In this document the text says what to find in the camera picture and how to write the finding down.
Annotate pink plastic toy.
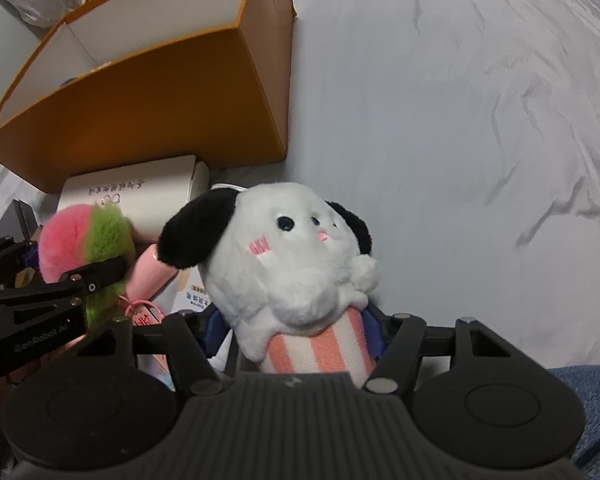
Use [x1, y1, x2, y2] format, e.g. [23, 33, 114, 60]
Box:
[125, 242, 181, 311]

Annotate white cylindrical bottle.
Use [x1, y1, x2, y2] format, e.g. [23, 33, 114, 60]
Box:
[57, 155, 211, 241]

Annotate white carton with blue print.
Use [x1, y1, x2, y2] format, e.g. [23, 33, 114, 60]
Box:
[155, 265, 216, 321]

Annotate orange cardboard box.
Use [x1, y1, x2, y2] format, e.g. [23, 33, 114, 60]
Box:
[0, 0, 298, 193]

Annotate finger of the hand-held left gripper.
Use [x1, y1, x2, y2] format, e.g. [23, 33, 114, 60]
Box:
[0, 238, 38, 291]
[0, 257, 129, 311]

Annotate bed with grey sheet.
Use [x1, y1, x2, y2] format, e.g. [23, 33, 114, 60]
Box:
[0, 0, 600, 376]

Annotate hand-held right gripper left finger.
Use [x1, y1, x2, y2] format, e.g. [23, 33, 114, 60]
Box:
[77, 310, 231, 396]

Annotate pink green fluffy pompom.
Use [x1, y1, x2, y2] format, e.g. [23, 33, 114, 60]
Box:
[39, 204, 138, 321]

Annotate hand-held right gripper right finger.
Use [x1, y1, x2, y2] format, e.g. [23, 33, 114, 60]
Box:
[361, 305, 523, 395]

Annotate red tag with pink cord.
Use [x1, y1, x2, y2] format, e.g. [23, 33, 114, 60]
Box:
[115, 295, 166, 332]

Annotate person's blue jeans leg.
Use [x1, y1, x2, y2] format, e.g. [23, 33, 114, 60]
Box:
[545, 365, 600, 471]

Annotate white dog plush black ears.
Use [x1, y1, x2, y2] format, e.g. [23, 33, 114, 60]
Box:
[157, 182, 381, 376]

